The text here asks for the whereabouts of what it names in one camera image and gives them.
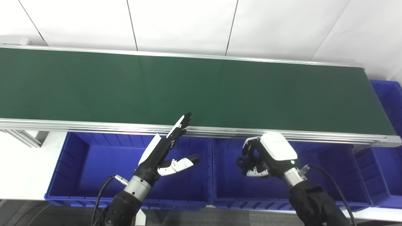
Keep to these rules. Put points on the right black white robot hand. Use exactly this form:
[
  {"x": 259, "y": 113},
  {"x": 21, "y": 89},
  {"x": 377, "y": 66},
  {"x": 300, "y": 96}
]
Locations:
[{"x": 278, "y": 150}]

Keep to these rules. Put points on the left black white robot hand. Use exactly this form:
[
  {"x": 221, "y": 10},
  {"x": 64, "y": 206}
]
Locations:
[{"x": 155, "y": 157}]

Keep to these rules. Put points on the black flanged machine part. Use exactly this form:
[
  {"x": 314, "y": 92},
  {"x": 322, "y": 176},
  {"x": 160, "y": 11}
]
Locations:
[{"x": 240, "y": 162}]

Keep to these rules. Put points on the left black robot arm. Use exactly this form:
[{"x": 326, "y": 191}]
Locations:
[{"x": 125, "y": 204}]

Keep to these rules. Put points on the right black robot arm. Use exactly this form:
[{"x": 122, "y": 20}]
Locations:
[{"x": 314, "y": 204}]

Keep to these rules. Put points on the blue plastic bin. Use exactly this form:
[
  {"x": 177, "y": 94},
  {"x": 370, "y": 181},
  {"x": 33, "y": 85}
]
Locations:
[
  {"x": 388, "y": 169},
  {"x": 226, "y": 188},
  {"x": 94, "y": 166}
]

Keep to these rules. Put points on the green conveyor belt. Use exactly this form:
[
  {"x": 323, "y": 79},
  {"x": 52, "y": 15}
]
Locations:
[
  {"x": 94, "y": 126},
  {"x": 220, "y": 91}
]

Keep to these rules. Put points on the aluminium conveyor leg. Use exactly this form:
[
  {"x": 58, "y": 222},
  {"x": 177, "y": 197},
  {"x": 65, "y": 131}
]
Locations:
[{"x": 25, "y": 138}]

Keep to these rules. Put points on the grey conveyor motor box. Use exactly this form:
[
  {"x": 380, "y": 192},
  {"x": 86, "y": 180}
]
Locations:
[{"x": 12, "y": 40}]

